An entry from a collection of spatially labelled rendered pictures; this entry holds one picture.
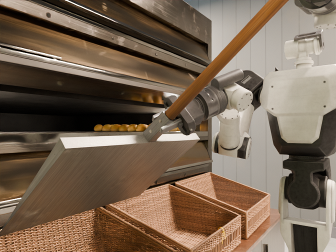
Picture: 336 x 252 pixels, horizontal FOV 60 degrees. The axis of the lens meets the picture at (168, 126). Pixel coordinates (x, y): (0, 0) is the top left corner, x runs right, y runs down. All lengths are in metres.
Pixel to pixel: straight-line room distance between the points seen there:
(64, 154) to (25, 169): 0.62
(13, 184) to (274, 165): 3.20
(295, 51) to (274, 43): 2.85
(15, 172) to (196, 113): 0.72
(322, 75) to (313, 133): 0.19
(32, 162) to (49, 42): 0.48
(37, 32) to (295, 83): 0.98
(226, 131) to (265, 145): 2.95
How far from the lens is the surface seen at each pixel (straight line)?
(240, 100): 0.84
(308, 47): 1.15
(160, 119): 0.76
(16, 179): 1.20
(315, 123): 1.06
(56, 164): 0.64
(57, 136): 1.28
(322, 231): 1.14
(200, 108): 0.79
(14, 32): 1.24
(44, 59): 1.10
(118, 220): 1.32
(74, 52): 1.37
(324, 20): 0.88
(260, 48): 4.04
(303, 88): 1.06
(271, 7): 0.68
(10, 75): 1.14
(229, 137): 0.97
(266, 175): 3.93
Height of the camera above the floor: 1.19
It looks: 1 degrees up
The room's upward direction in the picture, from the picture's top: straight up
